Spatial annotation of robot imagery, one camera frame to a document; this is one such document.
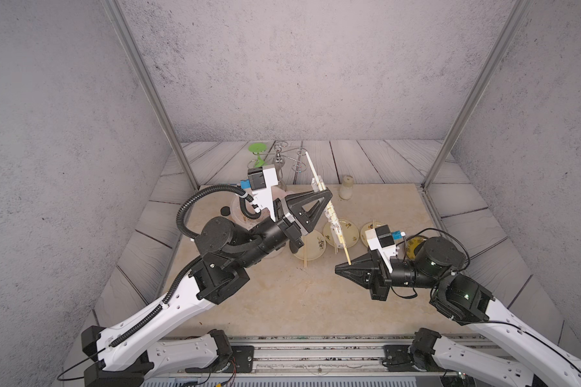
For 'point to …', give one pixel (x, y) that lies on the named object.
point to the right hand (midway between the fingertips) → (342, 271)
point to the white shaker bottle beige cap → (345, 192)
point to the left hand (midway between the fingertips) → (336, 203)
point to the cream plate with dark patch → (315, 246)
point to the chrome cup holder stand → (281, 156)
